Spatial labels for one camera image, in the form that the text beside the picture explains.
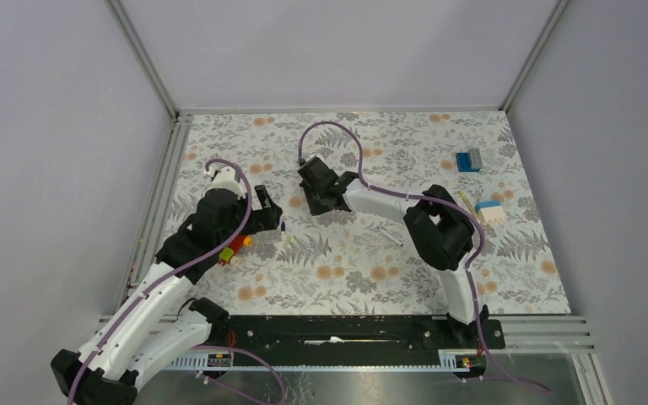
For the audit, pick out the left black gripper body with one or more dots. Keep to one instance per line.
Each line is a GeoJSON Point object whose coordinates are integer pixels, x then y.
{"type": "Point", "coordinates": [261, 219]}

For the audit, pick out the blue white eraser block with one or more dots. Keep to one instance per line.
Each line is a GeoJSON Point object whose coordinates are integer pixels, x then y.
{"type": "Point", "coordinates": [490, 212]}

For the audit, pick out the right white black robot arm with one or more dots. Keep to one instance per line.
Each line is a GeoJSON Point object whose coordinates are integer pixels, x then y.
{"type": "Point", "coordinates": [441, 235]}

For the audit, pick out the blue grey toy blocks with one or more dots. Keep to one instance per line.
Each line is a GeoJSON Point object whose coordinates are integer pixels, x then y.
{"type": "Point", "coordinates": [470, 161]}

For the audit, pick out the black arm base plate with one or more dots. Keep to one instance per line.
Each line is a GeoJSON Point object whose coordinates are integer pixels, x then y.
{"type": "Point", "coordinates": [360, 340]}

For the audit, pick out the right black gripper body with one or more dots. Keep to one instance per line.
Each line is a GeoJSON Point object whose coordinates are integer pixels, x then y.
{"type": "Point", "coordinates": [315, 203]}

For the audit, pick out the floral patterned table mat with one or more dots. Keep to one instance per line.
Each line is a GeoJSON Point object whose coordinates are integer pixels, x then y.
{"type": "Point", "coordinates": [339, 263]}

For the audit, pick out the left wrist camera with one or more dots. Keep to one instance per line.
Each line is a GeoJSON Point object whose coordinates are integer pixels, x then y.
{"type": "Point", "coordinates": [228, 179]}

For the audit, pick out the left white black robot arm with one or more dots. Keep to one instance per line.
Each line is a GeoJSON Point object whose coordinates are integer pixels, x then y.
{"type": "Point", "coordinates": [121, 358]}

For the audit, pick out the red yellow green toy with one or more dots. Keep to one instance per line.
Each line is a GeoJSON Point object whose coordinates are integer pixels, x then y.
{"type": "Point", "coordinates": [229, 255]}

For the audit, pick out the white slotted cable duct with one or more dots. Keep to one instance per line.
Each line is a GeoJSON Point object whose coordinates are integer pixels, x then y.
{"type": "Point", "coordinates": [221, 362]}

